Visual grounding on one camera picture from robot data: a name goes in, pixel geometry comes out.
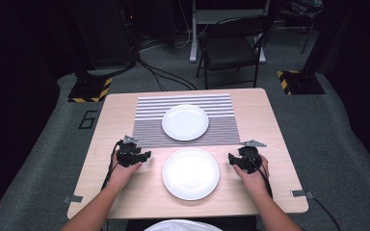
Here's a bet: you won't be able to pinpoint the black folding chair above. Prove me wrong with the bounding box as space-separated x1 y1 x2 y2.
195 14 273 90

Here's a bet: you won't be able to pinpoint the black stand base hazard tape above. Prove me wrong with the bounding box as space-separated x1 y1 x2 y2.
276 69 327 96
67 76 114 104

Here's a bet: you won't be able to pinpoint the white round plate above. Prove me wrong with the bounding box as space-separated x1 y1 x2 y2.
162 147 221 202
161 103 210 142

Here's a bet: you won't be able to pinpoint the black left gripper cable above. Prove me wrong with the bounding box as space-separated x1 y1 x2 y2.
100 140 123 193

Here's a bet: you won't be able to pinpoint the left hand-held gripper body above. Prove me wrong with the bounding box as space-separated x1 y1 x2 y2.
116 135 143 168

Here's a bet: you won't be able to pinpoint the grey tape piece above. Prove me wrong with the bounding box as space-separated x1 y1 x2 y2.
290 189 314 200
63 194 84 205

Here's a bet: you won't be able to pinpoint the white metal desk frame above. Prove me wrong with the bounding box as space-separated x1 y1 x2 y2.
189 0 272 64

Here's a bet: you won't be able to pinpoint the black table cable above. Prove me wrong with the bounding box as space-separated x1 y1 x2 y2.
311 195 342 231

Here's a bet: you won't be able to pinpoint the person's left hand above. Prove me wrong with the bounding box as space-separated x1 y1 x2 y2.
109 153 144 191

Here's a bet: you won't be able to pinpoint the black floor cables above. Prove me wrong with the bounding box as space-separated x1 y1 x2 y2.
136 55 198 92

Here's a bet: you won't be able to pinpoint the person's right hand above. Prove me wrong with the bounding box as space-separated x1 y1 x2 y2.
232 155 270 193

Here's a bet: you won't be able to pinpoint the white plate at bottom edge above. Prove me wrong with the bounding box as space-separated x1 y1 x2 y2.
143 218 225 231

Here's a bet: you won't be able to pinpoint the dark background chair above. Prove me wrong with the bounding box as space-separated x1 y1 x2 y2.
278 0 325 55

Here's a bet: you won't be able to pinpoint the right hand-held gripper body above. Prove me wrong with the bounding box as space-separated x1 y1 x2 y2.
237 139 268 175

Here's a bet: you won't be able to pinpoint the black equipment cabinet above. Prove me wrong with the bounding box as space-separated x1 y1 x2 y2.
66 0 140 70

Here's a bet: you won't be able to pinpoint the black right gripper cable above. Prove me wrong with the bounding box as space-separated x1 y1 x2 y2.
245 148 274 198

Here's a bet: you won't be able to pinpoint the grey striped placemat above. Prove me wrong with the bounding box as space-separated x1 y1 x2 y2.
131 92 241 149

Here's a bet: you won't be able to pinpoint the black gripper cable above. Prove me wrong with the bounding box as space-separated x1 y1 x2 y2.
245 148 274 198
100 140 123 193

